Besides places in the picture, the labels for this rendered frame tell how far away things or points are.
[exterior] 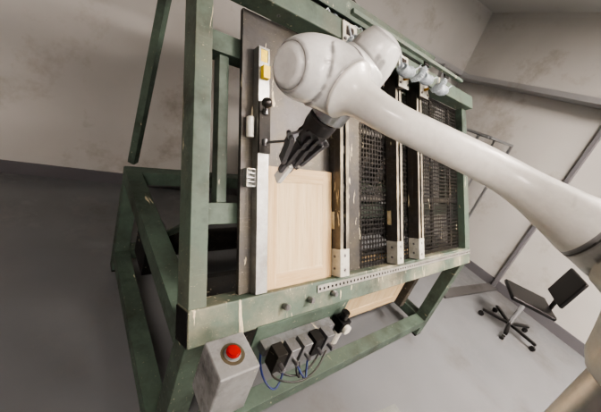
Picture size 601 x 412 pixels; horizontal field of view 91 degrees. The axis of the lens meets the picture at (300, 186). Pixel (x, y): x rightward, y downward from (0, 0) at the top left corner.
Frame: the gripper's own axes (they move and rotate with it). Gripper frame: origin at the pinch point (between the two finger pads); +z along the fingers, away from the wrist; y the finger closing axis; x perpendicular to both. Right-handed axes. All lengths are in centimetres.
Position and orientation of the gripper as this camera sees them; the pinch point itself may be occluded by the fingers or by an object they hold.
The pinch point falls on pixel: (283, 171)
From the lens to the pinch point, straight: 81.7
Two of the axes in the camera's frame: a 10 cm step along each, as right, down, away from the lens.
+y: -7.8, -0.7, -6.2
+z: -5.3, 6.0, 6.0
